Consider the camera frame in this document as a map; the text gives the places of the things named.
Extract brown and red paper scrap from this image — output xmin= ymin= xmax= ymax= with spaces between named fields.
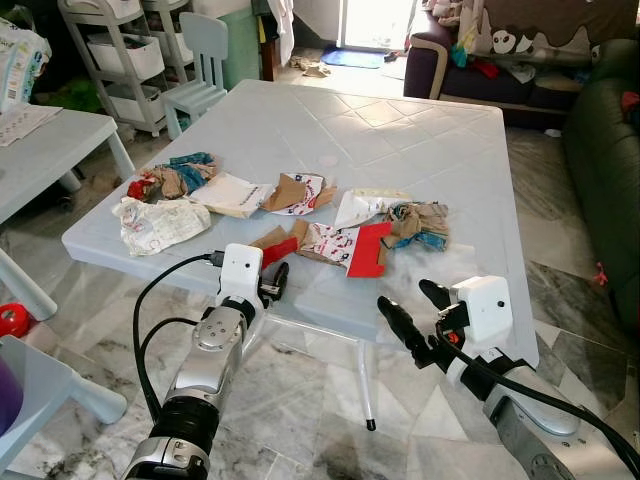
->
xmin=249 ymin=224 xmax=304 ymax=270

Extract red cardboard piece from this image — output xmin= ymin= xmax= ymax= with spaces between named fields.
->
xmin=346 ymin=221 xmax=395 ymax=279

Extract flat white paper bag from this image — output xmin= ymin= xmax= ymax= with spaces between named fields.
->
xmin=189 ymin=172 xmax=278 ymax=220

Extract crumpled white printed paper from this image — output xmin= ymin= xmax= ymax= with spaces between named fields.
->
xmin=111 ymin=196 xmax=213 ymax=257

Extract crumpled red brown blue wrapper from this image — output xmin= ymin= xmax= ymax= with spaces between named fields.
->
xmin=127 ymin=152 xmax=219 ymax=202

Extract large white plastic table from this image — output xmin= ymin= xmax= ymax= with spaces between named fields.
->
xmin=61 ymin=79 xmax=542 ymax=433

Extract beige slippers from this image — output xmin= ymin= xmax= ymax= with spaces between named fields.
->
xmin=289 ymin=57 xmax=332 ymax=80

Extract dark green leather sofa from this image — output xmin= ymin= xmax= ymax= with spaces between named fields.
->
xmin=562 ymin=38 xmax=640 ymax=343

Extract light blue child chair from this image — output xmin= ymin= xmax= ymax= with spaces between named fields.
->
xmin=162 ymin=12 xmax=230 ymax=138

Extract blue door mat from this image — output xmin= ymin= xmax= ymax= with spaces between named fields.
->
xmin=321 ymin=48 xmax=387 ymax=70

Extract purple sofa with brown cover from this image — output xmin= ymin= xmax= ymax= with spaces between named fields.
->
xmin=404 ymin=0 xmax=640 ymax=128

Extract light blue plastic stool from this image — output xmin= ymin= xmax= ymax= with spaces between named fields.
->
xmin=0 ymin=335 xmax=129 ymax=443

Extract red round toy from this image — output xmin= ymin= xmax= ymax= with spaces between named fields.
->
xmin=0 ymin=302 xmax=30 ymax=340

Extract small white side table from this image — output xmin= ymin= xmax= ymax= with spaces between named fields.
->
xmin=0 ymin=104 xmax=137 ymax=323

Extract white storage shelf rack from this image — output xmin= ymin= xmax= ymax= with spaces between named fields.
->
xmin=57 ymin=0 xmax=193 ymax=138

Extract green toy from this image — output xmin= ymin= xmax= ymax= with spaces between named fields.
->
xmin=38 ymin=79 xmax=107 ymax=114

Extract purple object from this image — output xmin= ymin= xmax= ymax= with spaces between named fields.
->
xmin=0 ymin=358 xmax=24 ymax=437

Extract printed paper sheet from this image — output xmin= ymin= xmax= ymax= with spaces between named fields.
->
xmin=0 ymin=103 xmax=64 ymax=149

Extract printed diaper package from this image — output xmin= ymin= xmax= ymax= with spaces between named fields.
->
xmin=0 ymin=17 xmax=53 ymax=112

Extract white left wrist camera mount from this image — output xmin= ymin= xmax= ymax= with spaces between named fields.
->
xmin=217 ymin=243 xmax=265 ymax=302

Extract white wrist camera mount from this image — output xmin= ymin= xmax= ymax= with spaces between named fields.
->
xmin=451 ymin=275 xmax=514 ymax=347
xmin=217 ymin=243 xmax=265 ymax=302

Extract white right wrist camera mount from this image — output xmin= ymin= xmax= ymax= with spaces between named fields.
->
xmin=451 ymin=275 xmax=514 ymax=347

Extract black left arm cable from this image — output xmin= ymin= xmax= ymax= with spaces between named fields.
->
xmin=132 ymin=252 xmax=224 ymax=423

